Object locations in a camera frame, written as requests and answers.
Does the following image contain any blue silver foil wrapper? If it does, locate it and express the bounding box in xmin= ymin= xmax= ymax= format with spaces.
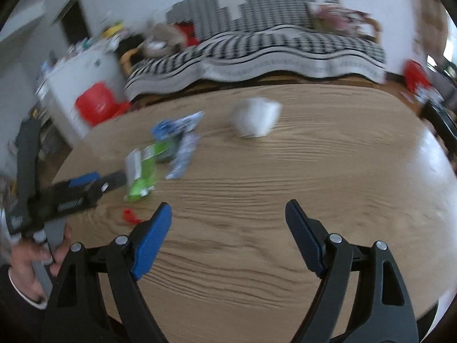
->
xmin=151 ymin=111 xmax=205 ymax=180

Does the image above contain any red plastic scrap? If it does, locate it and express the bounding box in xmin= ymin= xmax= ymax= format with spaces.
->
xmin=122 ymin=208 xmax=143 ymax=225

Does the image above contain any pink floral pillow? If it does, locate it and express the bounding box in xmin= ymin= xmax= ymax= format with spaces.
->
xmin=309 ymin=3 xmax=382 ymax=43

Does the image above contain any green white snack wrapper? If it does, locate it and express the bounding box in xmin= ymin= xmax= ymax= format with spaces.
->
xmin=125 ymin=138 xmax=177 ymax=202

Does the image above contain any red bag on floor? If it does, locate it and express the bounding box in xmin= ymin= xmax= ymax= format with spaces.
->
xmin=404 ymin=60 xmax=432 ymax=93

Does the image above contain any red bear-shaped stool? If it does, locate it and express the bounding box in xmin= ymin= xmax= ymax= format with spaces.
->
xmin=75 ymin=82 xmax=131 ymax=127

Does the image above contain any red cushion on sofa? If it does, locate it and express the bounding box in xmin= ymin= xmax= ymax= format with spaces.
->
xmin=174 ymin=22 xmax=199 ymax=47

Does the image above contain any brown plush toy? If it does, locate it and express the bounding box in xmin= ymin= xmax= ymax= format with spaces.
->
xmin=138 ymin=23 xmax=187 ymax=58

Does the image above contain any white crumpled paper bag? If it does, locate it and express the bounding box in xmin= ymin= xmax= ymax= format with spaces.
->
xmin=231 ymin=97 xmax=283 ymax=139

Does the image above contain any black chair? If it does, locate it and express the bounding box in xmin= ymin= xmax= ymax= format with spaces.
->
xmin=419 ymin=99 xmax=457 ymax=162

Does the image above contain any person's left hand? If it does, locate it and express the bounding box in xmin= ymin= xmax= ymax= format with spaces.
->
xmin=9 ymin=224 xmax=72 ymax=304

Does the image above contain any white cabinet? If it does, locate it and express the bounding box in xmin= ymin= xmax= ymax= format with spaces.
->
xmin=36 ymin=46 xmax=125 ymax=147

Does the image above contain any black white striped sofa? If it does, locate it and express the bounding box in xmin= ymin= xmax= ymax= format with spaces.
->
xmin=124 ymin=0 xmax=386 ymax=101

